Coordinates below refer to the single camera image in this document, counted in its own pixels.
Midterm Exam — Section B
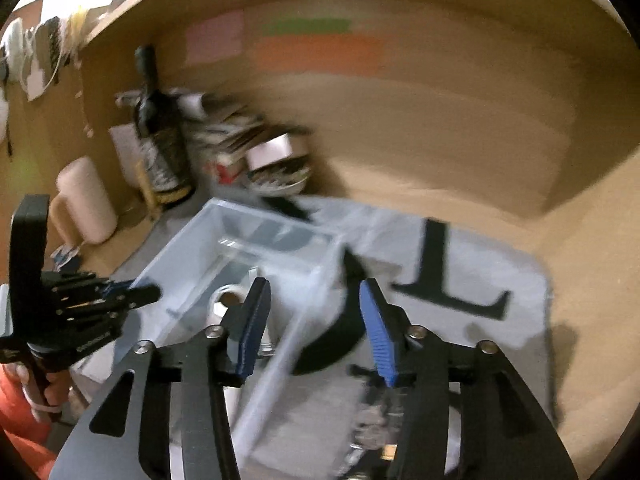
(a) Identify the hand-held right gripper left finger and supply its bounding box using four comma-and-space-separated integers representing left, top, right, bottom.
50, 276, 273, 480

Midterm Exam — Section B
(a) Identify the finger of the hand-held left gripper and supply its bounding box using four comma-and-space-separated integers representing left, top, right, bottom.
42, 271, 133, 297
55, 284, 162, 327

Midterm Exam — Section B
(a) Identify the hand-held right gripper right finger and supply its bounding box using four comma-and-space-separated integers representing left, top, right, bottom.
359, 278, 581, 480

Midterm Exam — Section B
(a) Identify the white handheld device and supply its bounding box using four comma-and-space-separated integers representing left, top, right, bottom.
207, 284, 281, 356

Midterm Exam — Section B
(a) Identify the clear plastic bin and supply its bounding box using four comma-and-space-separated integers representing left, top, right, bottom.
131, 197, 351, 461

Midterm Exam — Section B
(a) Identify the small grey lumpy object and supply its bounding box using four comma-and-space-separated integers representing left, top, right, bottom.
350, 390, 401, 456

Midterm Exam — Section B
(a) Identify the person's left hand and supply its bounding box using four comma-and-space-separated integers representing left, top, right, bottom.
12, 362, 93, 423

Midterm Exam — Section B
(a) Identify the blue white small packet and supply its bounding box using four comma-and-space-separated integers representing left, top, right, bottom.
50, 242, 83, 268

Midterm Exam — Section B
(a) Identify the beige cylindrical object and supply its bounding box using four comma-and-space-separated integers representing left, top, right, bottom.
50, 156, 119, 246

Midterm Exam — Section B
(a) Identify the yellow marker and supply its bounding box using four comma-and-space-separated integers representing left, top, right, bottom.
137, 160, 163, 221

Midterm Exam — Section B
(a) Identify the grey printed mat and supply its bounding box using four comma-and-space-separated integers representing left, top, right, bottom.
80, 195, 556, 480

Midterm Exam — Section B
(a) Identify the white note paper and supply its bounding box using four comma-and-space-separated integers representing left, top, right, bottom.
109, 124, 151, 196

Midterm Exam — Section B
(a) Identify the bowl of small items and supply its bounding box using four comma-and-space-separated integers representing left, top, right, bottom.
247, 157, 313, 197

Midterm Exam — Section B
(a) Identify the dark wine bottle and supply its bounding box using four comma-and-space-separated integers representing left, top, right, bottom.
134, 45, 196, 206

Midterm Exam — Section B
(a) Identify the stack of books and papers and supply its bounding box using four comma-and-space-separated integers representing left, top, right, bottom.
172, 87, 313, 186

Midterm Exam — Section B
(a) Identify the white hanging tag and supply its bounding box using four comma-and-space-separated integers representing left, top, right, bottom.
25, 55, 51, 102

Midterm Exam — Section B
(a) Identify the black lace band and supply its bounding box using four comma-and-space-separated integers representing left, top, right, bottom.
36, 17, 63, 68

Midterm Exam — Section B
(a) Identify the yellow hanging item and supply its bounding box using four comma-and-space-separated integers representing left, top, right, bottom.
65, 7, 91, 56

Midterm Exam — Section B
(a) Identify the pink sticky note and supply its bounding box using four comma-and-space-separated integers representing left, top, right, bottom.
185, 10, 246, 66

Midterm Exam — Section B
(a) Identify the orange sticky note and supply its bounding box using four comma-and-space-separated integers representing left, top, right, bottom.
255, 35, 386, 76

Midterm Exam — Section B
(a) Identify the green sticky note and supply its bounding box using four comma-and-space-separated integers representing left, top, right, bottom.
267, 17, 353, 36

